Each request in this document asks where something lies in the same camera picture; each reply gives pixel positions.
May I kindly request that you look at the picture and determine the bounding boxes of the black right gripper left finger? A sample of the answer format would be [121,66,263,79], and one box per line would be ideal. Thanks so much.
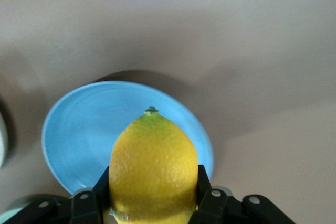
[4,165,111,224]

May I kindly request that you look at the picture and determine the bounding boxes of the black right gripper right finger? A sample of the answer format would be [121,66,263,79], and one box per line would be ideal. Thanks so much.
[188,164,298,224]

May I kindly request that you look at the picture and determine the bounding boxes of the yellow lemon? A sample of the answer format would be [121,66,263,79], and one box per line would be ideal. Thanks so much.
[108,106,199,224]

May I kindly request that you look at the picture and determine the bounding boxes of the blue plate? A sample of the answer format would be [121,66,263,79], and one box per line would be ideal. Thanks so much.
[41,80,215,217]

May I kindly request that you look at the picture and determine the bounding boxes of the green plate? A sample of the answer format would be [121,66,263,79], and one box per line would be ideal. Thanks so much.
[0,207,26,224]

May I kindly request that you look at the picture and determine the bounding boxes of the beige plate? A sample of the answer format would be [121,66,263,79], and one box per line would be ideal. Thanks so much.
[0,112,8,169]

